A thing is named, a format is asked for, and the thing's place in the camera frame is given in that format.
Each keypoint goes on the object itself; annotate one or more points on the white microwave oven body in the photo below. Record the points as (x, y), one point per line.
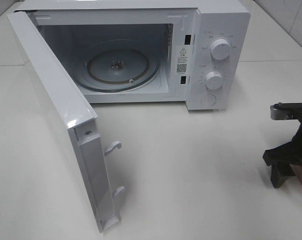
(180, 32)

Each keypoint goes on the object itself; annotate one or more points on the white microwave knob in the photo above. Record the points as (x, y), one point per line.
(220, 48)
(213, 80)

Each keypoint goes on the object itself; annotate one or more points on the white microwave door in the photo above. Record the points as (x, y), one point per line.
(71, 117)

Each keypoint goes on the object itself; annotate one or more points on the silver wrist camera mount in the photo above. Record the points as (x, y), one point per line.
(286, 111)

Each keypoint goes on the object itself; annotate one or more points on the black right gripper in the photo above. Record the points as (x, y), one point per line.
(280, 159)

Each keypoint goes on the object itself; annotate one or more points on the round white door release button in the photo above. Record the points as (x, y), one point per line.
(208, 101)

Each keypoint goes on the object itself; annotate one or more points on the white lower microwave knob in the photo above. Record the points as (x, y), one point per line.
(213, 80)

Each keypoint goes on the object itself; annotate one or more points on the glass microwave turntable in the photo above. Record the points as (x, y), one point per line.
(114, 66)

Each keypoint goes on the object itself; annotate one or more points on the white upper microwave knob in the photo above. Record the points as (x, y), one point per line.
(220, 48)

